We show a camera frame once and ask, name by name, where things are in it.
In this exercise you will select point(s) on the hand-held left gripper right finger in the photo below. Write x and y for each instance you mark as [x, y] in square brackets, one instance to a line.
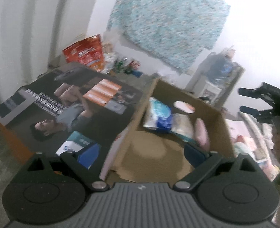
[194, 154]

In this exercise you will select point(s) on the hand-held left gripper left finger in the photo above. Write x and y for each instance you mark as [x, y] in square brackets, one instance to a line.
[89, 156]

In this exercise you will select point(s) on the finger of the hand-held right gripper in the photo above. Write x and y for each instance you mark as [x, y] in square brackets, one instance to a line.
[249, 92]
[256, 114]

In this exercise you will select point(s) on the clear zip bag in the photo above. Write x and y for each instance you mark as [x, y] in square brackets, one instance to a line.
[183, 127]

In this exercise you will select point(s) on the brown cardboard box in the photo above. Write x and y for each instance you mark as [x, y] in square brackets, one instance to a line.
[151, 156]

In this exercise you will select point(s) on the blue wet wipes packet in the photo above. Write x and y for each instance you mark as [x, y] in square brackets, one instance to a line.
[160, 114]

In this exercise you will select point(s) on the blue water jug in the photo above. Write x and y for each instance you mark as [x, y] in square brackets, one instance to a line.
[221, 70]

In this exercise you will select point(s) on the white water dispenser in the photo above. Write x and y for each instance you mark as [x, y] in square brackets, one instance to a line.
[208, 91]

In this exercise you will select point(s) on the dark printed appliance box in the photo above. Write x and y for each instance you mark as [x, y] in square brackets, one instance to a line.
[66, 104]

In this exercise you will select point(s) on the heap of small packets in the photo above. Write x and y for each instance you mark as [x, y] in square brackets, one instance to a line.
[121, 63]

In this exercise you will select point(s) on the red snack bag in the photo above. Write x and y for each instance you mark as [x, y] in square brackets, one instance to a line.
[86, 52]

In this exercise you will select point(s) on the floral wall cloth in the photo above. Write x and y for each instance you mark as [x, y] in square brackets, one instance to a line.
[168, 21]

